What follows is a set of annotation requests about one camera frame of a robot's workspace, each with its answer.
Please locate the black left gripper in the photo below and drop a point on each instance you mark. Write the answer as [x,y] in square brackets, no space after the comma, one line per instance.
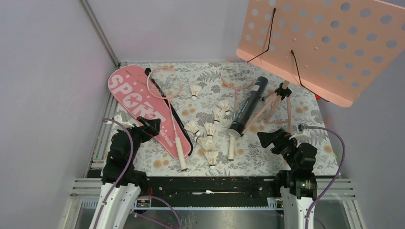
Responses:
[151,128]

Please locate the floral patterned table mat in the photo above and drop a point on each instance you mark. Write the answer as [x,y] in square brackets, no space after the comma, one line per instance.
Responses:
[250,159]

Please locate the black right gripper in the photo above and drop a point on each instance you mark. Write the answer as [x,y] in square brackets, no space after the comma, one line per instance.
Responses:
[278,138]

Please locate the black shuttlecock tube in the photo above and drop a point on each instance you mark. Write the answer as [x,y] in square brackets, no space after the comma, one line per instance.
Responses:
[246,109]

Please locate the pink perforated music stand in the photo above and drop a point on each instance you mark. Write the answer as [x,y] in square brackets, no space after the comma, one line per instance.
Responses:
[335,48]

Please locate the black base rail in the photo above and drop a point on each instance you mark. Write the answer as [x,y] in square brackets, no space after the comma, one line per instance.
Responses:
[214,192]

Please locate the white shuttlecock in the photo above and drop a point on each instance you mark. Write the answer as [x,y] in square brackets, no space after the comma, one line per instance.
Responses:
[205,142]
[224,105]
[218,115]
[210,129]
[211,157]
[192,127]
[195,90]

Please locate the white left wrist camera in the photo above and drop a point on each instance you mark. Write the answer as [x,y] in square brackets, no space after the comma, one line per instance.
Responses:
[125,124]

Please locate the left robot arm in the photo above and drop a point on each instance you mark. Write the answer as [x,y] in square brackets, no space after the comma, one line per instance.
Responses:
[121,182]

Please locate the pink badminton racket right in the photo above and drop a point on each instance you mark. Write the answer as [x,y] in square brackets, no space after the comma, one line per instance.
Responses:
[237,74]

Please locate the pink sport racket bag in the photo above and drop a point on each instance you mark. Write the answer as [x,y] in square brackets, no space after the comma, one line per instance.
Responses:
[129,86]

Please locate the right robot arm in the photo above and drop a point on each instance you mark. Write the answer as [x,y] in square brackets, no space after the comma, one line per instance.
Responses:
[297,186]

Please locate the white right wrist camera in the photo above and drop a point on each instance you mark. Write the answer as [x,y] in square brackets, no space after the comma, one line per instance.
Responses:
[302,133]

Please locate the white shuttlecock front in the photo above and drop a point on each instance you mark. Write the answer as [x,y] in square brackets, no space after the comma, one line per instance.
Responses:
[211,157]

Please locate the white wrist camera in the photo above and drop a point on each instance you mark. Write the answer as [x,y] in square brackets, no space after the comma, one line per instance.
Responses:
[302,133]
[125,124]

